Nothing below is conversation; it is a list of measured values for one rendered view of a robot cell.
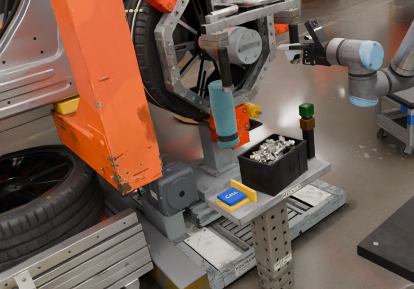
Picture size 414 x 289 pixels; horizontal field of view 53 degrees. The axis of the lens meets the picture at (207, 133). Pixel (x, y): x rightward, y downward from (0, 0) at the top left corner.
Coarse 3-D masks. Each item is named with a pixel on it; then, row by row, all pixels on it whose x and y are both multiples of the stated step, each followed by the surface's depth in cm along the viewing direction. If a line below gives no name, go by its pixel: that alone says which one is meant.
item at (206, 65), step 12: (192, 0) 162; (240, 12) 184; (180, 24) 161; (240, 24) 188; (252, 24) 182; (192, 36) 168; (180, 48) 165; (192, 48) 167; (192, 60) 169; (204, 60) 172; (216, 60) 176; (180, 72) 168; (204, 72) 175; (216, 72) 200; (240, 72) 188; (204, 84) 175; (240, 84) 184; (204, 96) 181
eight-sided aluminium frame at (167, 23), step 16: (176, 16) 148; (272, 16) 174; (160, 32) 147; (272, 32) 176; (160, 48) 152; (272, 48) 178; (176, 64) 152; (256, 64) 181; (176, 80) 154; (256, 80) 178; (192, 96) 162; (240, 96) 175; (208, 112) 167
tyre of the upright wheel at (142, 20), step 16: (128, 0) 164; (144, 0) 153; (128, 16) 159; (144, 16) 150; (160, 16) 153; (144, 32) 151; (144, 48) 153; (144, 64) 155; (160, 64) 158; (144, 80) 160; (160, 80) 160; (160, 96) 162; (176, 96) 166; (176, 112) 169; (192, 112) 172
